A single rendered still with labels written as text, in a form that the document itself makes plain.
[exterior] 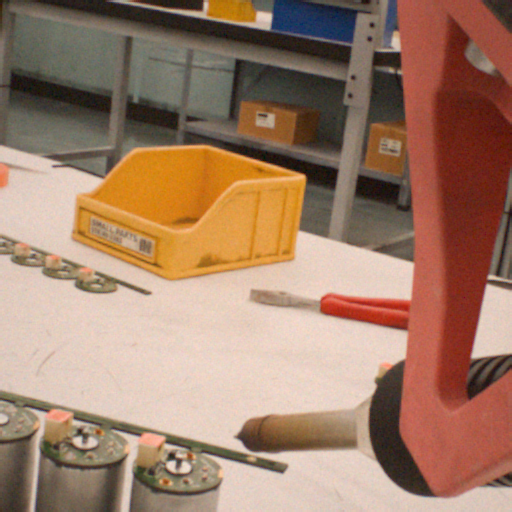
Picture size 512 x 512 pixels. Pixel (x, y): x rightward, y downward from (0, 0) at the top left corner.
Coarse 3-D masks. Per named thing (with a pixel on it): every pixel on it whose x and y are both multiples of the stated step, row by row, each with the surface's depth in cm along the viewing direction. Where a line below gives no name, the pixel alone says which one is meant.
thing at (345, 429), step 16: (368, 400) 20; (272, 416) 24; (288, 416) 23; (304, 416) 23; (320, 416) 22; (336, 416) 21; (352, 416) 21; (256, 432) 24; (272, 432) 23; (288, 432) 23; (304, 432) 22; (320, 432) 22; (336, 432) 21; (352, 432) 21; (368, 432) 20; (256, 448) 24; (272, 448) 24; (288, 448) 23; (304, 448) 23; (320, 448) 22; (336, 448) 22; (352, 448) 21; (368, 448) 20
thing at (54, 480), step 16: (96, 432) 32; (80, 448) 31; (96, 448) 31; (48, 464) 30; (48, 480) 30; (64, 480) 30; (80, 480) 30; (96, 480) 30; (112, 480) 30; (48, 496) 30; (64, 496) 30; (80, 496) 30; (96, 496) 30; (112, 496) 31
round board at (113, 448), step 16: (80, 432) 32; (112, 432) 32; (48, 448) 30; (64, 448) 31; (112, 448) 31; (128, 448) 31; (64, 464) 30; (80, 464) 30; (96, 464) 30; (112, 464) 30
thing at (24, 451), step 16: (0, 416) 32; (0, 448) 31; (16, 448) 31; (32, 448) 32; (0, 464) 31; (16, 464) 31; (32, 464) 32; (0, 480) 31; (16, 480) 31; (32, 480) 32; (0, 496) 31; (16, 496) 31
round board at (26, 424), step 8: (0, 408) 32; (16, 408) 33; (24, 408) 33; (8, 416) 32; (16, 416) 32; (24, 416) 32; (32, 416) 32; (8, 424) 32; (16, 424) 32; (24, 424) 32; (32, 424) 32; (0, 432) 31; (8, 432) 31; (16, 432) 31; (24, 432) 31; (32, 432) 31; (0, 440) 31; (8, 440) 31; (16, 440) 31
